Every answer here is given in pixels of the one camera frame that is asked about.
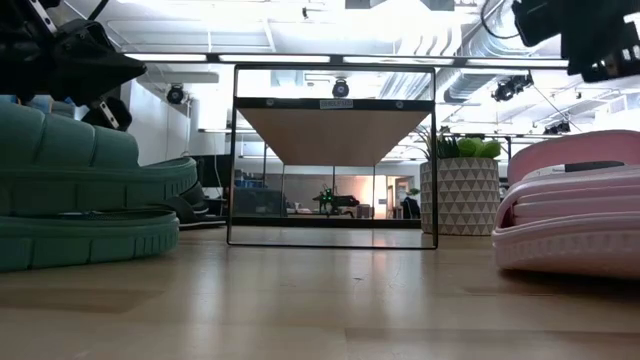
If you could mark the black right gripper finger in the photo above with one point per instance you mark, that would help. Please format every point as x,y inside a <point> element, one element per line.
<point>615,67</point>

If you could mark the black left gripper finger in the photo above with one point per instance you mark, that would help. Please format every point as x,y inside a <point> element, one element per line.
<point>107,114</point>
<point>95,65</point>

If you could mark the pink cloth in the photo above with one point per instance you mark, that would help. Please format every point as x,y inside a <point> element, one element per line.
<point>575,150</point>

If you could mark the black slipper with white line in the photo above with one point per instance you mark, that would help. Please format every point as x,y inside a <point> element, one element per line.
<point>200,217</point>
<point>192,196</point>

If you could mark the teal fabric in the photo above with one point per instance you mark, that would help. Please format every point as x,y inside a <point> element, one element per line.
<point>75,245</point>

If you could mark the black framed wooden shelf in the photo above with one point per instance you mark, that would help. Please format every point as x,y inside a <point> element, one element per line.
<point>332,135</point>

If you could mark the teal green foam slipper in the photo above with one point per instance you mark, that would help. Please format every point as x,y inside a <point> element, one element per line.
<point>75,170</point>

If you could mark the black round spot lamp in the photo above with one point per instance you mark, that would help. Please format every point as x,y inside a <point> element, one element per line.
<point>175,94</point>

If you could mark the black track light cluster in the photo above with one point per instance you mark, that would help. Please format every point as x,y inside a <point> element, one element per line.
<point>510,87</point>

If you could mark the dark computer monitor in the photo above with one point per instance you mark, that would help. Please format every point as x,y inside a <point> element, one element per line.
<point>210,175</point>

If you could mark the green artificial plant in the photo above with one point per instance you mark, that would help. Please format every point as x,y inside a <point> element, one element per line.
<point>475,147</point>

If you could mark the pink foam slipper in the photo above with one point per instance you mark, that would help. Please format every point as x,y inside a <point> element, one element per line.
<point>565,247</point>

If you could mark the white triangle patterned planter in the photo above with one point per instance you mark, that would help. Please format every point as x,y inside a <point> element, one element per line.
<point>462,197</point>

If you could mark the background robot with green light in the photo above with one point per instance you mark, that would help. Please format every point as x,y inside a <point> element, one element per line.
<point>332,201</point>

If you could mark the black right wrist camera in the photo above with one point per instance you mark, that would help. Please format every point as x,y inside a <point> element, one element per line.
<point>537,20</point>

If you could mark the black aluminium rig frame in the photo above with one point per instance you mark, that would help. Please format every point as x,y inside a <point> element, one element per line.
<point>335,59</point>

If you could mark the black overhead camera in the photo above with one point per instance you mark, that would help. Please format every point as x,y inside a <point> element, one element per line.
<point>340,89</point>

